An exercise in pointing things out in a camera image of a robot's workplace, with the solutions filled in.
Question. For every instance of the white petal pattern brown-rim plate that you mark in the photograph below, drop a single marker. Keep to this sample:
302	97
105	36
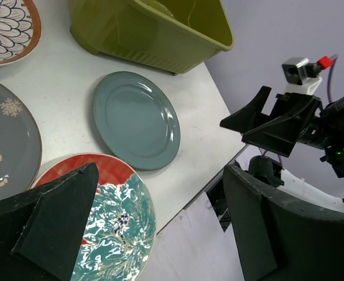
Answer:
20	30

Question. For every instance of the grey reindeer snowflake plate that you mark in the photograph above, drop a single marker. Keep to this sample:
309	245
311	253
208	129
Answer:
20	145

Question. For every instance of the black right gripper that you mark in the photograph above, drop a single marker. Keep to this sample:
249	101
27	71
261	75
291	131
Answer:
292	120

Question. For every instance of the plain teal blue plate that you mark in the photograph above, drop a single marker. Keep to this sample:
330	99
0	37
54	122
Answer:
136	120

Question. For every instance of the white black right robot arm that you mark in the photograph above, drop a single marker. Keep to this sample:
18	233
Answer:
273	173

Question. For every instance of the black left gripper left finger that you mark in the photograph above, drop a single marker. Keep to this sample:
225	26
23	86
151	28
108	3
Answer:
41	229

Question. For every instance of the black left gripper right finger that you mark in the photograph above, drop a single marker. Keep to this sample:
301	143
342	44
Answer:
280	237

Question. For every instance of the olive green plastic bin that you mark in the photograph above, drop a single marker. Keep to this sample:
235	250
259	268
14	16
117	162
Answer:
173	36

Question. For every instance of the red teal floral plate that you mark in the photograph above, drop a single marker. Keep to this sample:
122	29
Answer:
121	227

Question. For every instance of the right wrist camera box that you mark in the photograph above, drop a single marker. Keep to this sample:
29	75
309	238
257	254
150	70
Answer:
302	76

